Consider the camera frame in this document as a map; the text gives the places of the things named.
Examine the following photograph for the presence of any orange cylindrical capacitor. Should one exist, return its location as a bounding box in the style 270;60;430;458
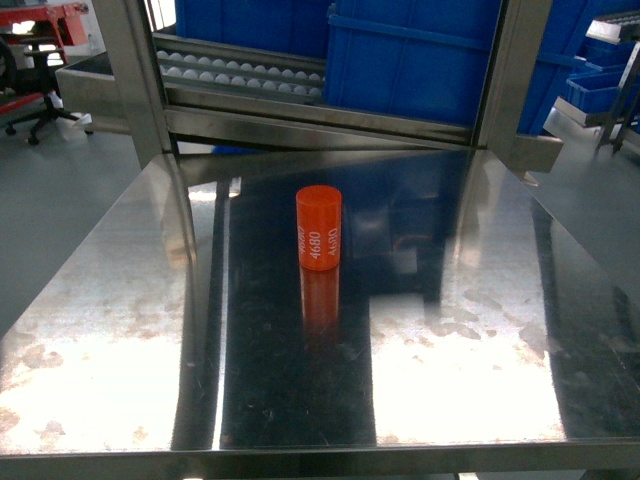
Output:
296;185;342;271

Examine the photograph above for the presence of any large blue plastic bin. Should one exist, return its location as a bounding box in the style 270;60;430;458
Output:
324;0;501;127

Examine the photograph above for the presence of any roller conveyor track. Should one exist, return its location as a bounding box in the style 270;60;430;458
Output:
156;50;324;99

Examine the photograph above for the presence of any small blue bins right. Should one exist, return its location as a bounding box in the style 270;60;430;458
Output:
564;38;634;114

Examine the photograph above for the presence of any black office chair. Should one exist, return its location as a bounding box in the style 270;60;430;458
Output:
1;34;90;146

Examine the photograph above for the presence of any stainless steel rack frame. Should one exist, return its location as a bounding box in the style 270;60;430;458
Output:
57;1;562;172

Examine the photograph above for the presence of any red metal frame table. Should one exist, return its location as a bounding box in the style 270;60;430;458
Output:
1;1;89;61

